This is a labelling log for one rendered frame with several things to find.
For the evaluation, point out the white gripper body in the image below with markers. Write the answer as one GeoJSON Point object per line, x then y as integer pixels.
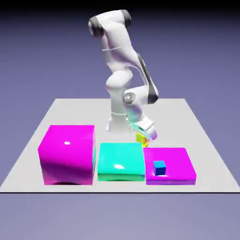
{"type": "Point", "coordinates": [148, 128]}

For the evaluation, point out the small yellow cube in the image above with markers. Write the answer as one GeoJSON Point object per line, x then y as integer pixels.
{"type": "Point", "coordinates": [140, 139]}

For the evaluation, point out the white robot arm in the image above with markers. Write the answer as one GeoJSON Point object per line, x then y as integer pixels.
{"type": "Point", "coordinates": [120, 56]}

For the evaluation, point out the small blue cube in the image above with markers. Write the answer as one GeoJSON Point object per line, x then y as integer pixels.
{"type": "Point", "coordinates": [159, 168]}

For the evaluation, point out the large flat magenta box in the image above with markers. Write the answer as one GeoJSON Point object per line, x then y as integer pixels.
{"type": "Point", "coordinates": [168, 165]}

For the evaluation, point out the large cyan box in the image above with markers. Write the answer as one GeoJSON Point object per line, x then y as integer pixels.
{"type": "Point", "coordinates": [121, 161]}

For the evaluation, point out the large tall magenta box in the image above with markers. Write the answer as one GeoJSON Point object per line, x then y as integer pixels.
{"type": "Point", "coordinates": [67, 153]}

